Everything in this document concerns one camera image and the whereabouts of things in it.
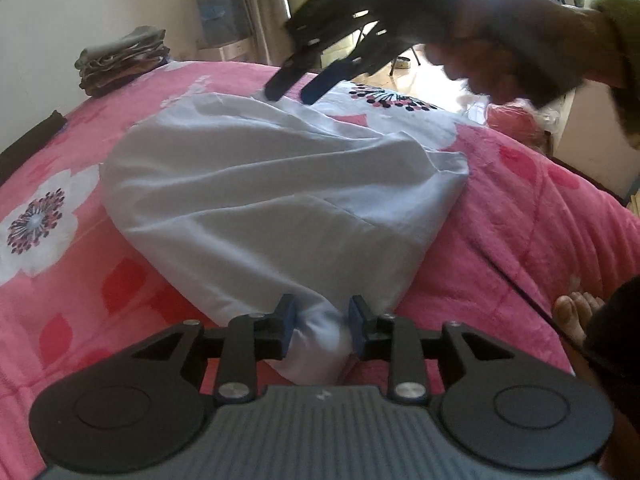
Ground stack of folded clothes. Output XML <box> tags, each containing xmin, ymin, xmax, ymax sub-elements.
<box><xmin>75</xmin><ymin>25</ymin><xmax>171</xmax><ymax>98</ymax></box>

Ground blue translucent container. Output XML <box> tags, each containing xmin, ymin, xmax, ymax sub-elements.
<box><xmin>194</xmin><ymin>0</ymin><xmax>253</xmax><ymax>46</ymax></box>

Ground cream cabinet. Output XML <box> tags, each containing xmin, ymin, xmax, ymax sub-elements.
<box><xmin>550</xmin><ymin>80</ymin><xmax>640</xmax><ymax>201</ymax></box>

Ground person's bare foot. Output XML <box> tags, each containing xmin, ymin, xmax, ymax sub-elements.
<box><xmin>552</xmin><ymin>290</ymin><xmax>608</xmax><ymax>356</ymax></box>

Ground pink bag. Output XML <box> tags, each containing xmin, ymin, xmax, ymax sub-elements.
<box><xmin>487</xmin><ymin>102</ymin><xmax>548</xmax><ymax>148</ymax></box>

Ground person's dark trouser leg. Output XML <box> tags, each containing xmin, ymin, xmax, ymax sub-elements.
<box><xmin>582</xmin><ymin>274</ymin><xmax>640</xmax><ymax>401</ymax></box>

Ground person's right forearm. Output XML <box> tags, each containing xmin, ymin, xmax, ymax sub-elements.
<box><xmin>590</xmin><ymin>0</ymin><xmax>640</xmax><ymax>148</ymax></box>

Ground pale bluish white shirt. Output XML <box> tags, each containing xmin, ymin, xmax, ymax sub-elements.
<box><xmin>100</xmin><ymin>91</ymin><xmax>471</xmax><ymax>386</ymax></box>

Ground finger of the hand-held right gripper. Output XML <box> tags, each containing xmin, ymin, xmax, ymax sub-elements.
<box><xmin>300</xmin><ymin>54</ymin><xmax>375</xmax><ymax>107</ymax></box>
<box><xmin>262</xmin><ymin>40</ymin><xmax>328</xmax><ymax>102</ymax></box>

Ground pink floral blanket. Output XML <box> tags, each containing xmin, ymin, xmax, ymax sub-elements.
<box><xmin>0</xmin><ymin>60</ymin><xmax>640</xmax><ymax>480</ymax></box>

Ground person's right hand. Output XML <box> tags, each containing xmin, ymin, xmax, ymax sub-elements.
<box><xmin>422</xmin><ymin>0</ymin><xmax>601</xmax><ymax>111</ymax></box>

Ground white stand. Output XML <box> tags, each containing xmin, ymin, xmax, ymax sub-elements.
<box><xmin>196</xmin><ymin>40</ymin><xmax>261</xmax><ymax>63</ymax></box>

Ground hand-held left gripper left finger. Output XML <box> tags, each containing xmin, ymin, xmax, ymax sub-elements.
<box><xmin>131</xmin><ymin>294</ymin><xmax>296</xmax><ymax>406</ymax></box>

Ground black cable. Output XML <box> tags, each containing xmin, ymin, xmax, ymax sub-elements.
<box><xmin>477</xmin><ymin>250</ymin><xmax>601</xmax><ymax>376</ymax></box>

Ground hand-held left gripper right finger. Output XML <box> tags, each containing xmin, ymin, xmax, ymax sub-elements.
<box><xmin>348</xmin><ymin>294</ymin><xmax>506</xmax><ymax>406</ymax></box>

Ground black folded cloth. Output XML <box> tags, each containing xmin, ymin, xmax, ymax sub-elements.
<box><xmin>0</xmin><ymin>112</ymin><xmax>68</xmax><ymax>183</ymax></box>

